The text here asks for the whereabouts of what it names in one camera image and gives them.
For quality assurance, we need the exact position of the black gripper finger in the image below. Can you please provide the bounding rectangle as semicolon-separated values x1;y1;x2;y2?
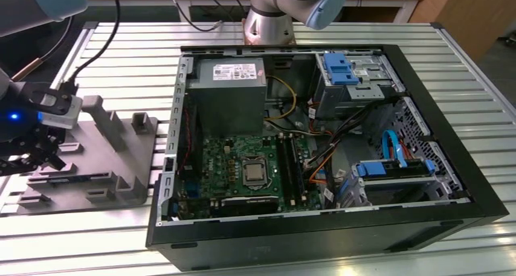
29;129;66;171
0;153;41;177

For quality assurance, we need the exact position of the yellow wire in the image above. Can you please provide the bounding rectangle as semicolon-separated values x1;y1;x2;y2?
264;75;298;121

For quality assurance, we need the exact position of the grey metal drive cage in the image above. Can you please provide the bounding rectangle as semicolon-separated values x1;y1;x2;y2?
313;51;406;121

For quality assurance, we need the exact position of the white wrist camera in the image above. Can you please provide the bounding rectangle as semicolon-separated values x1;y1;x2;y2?
40;88;84;129

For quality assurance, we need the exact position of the green motherboard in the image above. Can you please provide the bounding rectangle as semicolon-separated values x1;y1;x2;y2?
176;132;322;219

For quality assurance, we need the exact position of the black camera cable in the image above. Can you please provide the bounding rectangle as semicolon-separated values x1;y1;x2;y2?
60;0;121;91

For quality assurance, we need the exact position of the orange flat wire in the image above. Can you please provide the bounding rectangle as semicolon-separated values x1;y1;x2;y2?
308;158;336;185

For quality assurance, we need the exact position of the silver CPU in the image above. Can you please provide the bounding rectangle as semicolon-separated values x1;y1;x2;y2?
245;164;265;182

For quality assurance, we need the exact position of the brown cable sleeve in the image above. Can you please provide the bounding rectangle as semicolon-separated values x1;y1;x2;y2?
10;57;44;81

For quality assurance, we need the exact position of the blue plastic strip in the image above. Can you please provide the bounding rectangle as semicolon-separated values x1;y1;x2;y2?
336;179;350;207

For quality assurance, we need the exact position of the black cable bundle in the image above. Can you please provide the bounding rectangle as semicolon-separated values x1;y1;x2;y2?
304;96;404;171

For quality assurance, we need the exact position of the metal disk bay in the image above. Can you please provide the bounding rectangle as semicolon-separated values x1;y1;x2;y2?
333;164;460;207

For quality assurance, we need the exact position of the red disk wire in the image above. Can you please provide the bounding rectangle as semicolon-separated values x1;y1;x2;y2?
402;141;422;164

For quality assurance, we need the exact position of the black PC case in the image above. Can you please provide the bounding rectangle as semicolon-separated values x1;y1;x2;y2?
144;43;509;272

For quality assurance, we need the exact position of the grey parts rack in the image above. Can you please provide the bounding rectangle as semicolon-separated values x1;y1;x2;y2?
14;95;168;216

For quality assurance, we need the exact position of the hard disk in blue carrier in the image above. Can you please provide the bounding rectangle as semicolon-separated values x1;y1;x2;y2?
352;159;436;180

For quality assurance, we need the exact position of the blue plastic drive latch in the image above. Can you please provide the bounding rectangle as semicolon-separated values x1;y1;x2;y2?
321;53;360;86

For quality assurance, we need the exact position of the wooden cabinet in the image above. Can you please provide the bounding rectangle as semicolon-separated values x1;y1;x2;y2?
410;0;516;62

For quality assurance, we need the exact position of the grey power supply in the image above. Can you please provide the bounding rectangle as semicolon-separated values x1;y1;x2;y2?
185;57;269;138

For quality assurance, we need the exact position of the black graphics card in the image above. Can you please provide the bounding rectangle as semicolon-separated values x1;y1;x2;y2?
209;194;281;218

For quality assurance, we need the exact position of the grey cable with plug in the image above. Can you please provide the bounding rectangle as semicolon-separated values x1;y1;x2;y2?
166;0;225;32

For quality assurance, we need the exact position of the blue disk wire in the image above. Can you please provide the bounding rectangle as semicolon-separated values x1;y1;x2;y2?
380;129;408;168

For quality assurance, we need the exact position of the metal socket cover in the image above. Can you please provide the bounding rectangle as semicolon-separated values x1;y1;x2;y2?
240;156;270;190

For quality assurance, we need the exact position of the RAM slot with white clips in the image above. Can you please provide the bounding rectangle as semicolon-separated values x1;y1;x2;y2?
288;132;305;202
278;132;294;204

